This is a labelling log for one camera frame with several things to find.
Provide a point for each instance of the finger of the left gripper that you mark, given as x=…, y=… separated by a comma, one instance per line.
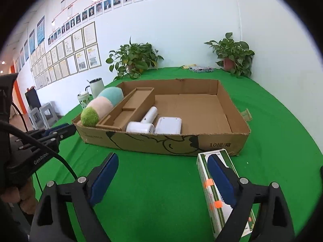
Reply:
x=46, y=132
x=65, y=132

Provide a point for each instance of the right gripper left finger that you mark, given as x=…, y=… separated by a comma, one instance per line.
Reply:
x=51, y=221

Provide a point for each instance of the teal pink plush pillow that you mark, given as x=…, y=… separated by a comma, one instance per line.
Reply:
x=101, y=106

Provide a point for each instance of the narrow cardboard divider box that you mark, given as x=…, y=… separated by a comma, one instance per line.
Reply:
x=133, y=107

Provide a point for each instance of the white device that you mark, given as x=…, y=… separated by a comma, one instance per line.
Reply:
x=168, y=125

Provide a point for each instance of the person's left hand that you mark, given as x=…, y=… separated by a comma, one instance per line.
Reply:
x=26, y=197

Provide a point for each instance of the grey plastic stool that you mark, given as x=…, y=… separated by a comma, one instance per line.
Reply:
x=35, y=118
x=48, y=115

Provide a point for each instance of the black cabinet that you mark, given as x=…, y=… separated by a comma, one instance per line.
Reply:
x=32, y=98

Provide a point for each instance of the green patterned paper cup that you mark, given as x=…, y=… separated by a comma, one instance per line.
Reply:
x=84, y=99

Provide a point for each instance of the white kettle black lid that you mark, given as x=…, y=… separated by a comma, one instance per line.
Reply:
x=96, y=86

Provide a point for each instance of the green table cloth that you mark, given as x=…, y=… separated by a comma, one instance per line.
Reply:
x=160, y=198

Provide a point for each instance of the left potted green plant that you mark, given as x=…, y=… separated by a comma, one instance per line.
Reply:
x=131, y=59

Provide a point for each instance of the potted green plant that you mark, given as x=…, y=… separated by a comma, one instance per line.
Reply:
x=131, y=59
x=233, y=57

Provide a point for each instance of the large cardboard tray box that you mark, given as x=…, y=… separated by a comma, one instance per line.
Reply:
x=210, y=120

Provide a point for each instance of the yellow small packet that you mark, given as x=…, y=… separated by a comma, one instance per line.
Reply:
x=189, y=66

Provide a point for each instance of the staff photo row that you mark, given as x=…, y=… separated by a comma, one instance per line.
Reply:
x=97, y=8

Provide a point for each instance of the colourful small packet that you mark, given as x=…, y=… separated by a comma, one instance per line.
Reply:
x=199, y=69

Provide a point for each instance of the right potted green plant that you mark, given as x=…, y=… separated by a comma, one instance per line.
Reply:
x=233, y=57

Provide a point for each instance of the framed certificates on wall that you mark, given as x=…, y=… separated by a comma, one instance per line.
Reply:
x=71, y=50

